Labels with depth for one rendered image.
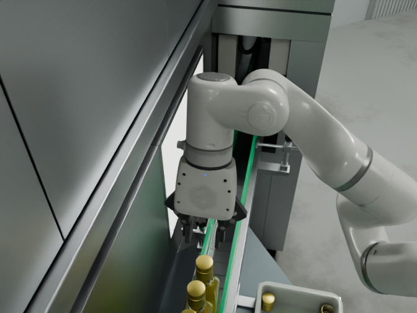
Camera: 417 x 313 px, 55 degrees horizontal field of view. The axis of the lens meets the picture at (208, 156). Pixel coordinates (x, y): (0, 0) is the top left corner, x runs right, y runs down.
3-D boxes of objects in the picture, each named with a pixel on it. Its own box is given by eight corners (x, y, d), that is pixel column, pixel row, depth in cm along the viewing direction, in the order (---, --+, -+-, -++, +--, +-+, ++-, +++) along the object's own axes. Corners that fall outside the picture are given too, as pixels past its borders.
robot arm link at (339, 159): (336, 200, 61) (222, 121, 58) (326, 161, 72) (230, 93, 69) (378, 161, 57) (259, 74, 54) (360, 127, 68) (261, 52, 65)
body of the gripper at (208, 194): (171, 157, 62) (170, 217, 67) (237, 166, 61) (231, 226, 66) (183, 138, 69) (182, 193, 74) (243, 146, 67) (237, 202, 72)
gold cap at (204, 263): (197, 264, 83) (197, 252, 80) (215, 268, 82) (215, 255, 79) (193, 280, 80) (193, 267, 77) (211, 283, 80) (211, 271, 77)
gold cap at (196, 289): (189, 290, 79) (188, 277, 76) (207, 293, 78) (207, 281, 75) (185, 307, 76) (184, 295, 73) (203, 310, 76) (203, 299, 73)
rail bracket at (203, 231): (184, 240, 117) (182, 210, 108) (208, 244, 116) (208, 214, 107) (181, 252, 114) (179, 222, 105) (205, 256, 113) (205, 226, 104)
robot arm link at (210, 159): (171, 146, 61) (170, 162, 63) (229, 154, 60) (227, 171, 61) (183, 127, 68) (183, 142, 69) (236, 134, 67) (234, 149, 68)
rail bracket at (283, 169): (252, 174, 150) (257, 126, 135) (298, 181, 147) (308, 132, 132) (251, 183, 146) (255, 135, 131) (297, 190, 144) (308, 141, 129)
